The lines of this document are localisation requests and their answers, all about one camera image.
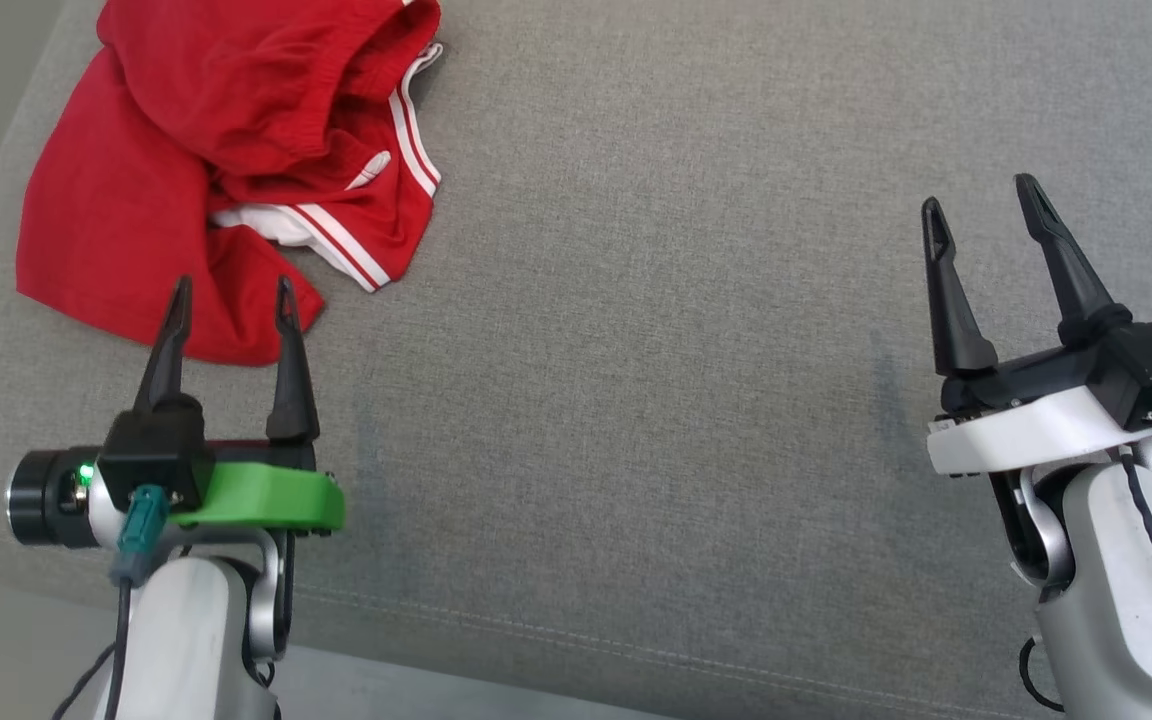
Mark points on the red shorts white stripe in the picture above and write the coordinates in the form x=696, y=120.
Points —
x=236, y=70

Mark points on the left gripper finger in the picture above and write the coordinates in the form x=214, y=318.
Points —
x=291, y=390
x=168, y=360

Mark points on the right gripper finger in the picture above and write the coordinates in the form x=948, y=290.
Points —
x=954, y=320
x=1071, y=280

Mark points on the grey fabric sofa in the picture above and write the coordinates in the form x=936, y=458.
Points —
x=636, y=350

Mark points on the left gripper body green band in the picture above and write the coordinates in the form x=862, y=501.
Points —
x=266, y=495

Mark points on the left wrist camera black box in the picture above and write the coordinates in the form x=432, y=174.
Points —
x=151, y=450

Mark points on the red jersey shirt white sleeves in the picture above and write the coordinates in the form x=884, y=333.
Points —
x=116, y=250

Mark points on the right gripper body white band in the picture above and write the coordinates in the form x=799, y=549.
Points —
x=1026, y=430

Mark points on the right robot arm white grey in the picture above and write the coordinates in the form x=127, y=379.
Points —
x=1116, y=600

